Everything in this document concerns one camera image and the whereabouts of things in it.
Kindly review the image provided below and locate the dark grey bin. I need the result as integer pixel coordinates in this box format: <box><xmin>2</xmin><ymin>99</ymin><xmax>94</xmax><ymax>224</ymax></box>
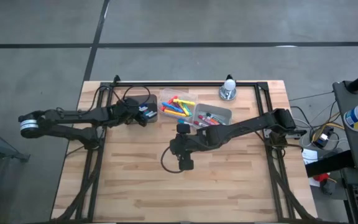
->
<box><xmin>120</xmin><ymin>94</ymin><xmax>160</xmax><ymax>125</ymax></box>

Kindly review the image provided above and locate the orange-yellow highlighter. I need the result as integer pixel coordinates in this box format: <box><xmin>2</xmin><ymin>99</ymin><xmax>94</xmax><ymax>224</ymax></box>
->
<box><xmin>163</xmin><ymin>108</ymin><xmax>188</xmax><ymax>118</ymax></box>

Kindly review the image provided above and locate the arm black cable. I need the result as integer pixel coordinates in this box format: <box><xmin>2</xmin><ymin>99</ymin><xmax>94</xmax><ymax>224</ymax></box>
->
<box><xmin>88</xmin><ymin>83</ymin><xmax>152</xmax><ymax>110</ymax></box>
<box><xmin>160</xmin><ymin>146</ymin><xmax>186</xmax><ymax>174</ymax></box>

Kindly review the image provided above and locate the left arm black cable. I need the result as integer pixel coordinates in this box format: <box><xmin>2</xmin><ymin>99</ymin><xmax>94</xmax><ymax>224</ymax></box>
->
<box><xmin>88</xmin><ymin>83</ymin><xmax>152</xmax><ymax>110</ymax></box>

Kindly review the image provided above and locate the black table base frame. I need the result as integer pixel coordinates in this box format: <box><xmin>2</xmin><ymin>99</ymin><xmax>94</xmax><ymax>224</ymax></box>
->
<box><xmin>53</xmin><ymin>74</ymin><xmax>318</xmax><ymax>222</ymax></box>

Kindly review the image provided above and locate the yellow Sharpie highlighter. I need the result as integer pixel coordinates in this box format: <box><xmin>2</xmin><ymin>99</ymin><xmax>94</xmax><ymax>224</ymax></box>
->
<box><xmin>172</xmin><ymin>98</ymin><xmax>196</xmax><ymax>106</ymax></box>
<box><xmin>178</xmin><ymin>103</ymin><xmax>191</xmax><ymax>116</ymax></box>

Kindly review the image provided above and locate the white marker blue cap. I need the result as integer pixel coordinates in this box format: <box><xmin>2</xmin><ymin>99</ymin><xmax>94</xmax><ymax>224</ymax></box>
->
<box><xmin>177</xmin><ymin>118</ymin><xmax>195</xmax><ymax>127</ymax></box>

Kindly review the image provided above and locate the blue Sharpie highlighter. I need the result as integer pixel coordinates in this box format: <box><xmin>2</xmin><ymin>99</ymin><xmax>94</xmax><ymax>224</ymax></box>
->
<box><xmin>162</xmin><ymin>101</ymin><xmax>182</xmax><ymax>113</ymax></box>

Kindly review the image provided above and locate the small red object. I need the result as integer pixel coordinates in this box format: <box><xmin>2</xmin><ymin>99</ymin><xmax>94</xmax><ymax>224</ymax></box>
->
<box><xmin>313</xmin><ymin>173</ymin><xmax>329</xmax><ymax>184</ymax></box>

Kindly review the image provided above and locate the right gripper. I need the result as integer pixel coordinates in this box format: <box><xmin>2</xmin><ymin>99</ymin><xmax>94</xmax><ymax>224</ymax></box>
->
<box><xmin>170</xmin><ymin>123</ymin><xmax>204</xmax><ymax>172</ymax></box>

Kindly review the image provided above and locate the pale beige bin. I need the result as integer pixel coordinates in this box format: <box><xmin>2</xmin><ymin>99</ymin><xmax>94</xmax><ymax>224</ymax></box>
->
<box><xmin>191</xmin><ymin>103</ymin><xmax>233</xmax><ymax>128</ymax></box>

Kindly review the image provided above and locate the green dry-erase marker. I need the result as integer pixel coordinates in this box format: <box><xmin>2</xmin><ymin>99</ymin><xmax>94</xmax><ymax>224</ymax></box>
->
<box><xmin>206</xmin><ymin>112</ymin><xmax>227</xmax><ymax>124</ymax></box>

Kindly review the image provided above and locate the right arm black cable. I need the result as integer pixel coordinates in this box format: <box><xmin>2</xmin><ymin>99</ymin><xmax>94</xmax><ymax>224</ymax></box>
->
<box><xmin>160</xmin><ymin>146</ymin><xmax>186</xmax><ymax>174</ymax></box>

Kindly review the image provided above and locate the white paper sheet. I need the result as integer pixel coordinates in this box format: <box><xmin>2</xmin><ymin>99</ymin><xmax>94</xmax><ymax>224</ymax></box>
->
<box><xmin>301</xmin><ymin>148</ymin><xmax>319</xmax><ymax>165</ymax></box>

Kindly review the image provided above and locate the clear plastic bin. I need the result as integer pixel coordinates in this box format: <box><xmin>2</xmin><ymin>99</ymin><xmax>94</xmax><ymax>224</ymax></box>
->
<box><xmin>158</xmin><ymin>88</ymin><xmax>198</xmax><ymax>121</ymax></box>

